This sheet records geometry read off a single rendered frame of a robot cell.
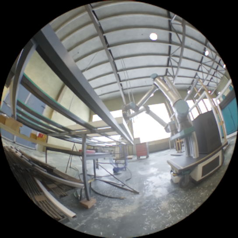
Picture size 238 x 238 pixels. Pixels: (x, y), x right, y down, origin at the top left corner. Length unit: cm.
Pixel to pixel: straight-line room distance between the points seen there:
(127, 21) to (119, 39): 199
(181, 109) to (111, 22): 775
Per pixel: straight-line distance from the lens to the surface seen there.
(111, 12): 814
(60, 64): 24
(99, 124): 75
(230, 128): 364
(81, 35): 825
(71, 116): 53
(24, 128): 665
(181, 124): 94
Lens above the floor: 62
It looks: 25 degrees up
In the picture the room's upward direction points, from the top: 4 degrees counter-clockwise
